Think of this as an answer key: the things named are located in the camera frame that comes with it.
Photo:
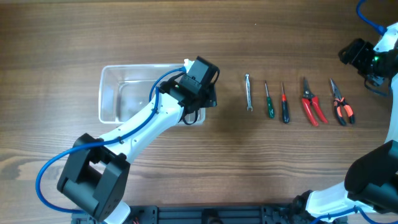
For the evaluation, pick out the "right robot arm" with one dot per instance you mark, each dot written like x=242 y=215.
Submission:
x=370 y=185

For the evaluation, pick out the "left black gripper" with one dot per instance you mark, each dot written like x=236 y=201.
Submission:
x=212 y=96

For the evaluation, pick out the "clear plastic container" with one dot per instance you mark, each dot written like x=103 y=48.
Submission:
x=124 y=91

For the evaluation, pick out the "red black handled screwdriver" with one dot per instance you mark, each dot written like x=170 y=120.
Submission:
x=285 y=108

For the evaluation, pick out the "green handled screwdriver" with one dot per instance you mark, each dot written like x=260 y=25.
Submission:
x=270 y=107

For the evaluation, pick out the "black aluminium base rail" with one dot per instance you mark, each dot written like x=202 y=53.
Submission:
x=265 y=214

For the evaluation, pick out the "small silver wrench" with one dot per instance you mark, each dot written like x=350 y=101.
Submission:
x=248 y=93

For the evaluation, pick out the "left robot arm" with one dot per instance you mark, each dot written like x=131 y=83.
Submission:
x=95 y=174

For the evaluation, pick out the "orange black needle-nose pliers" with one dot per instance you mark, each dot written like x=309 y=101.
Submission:
x=340 y=102

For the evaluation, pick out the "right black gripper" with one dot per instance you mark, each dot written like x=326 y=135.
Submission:
x=356 y=53

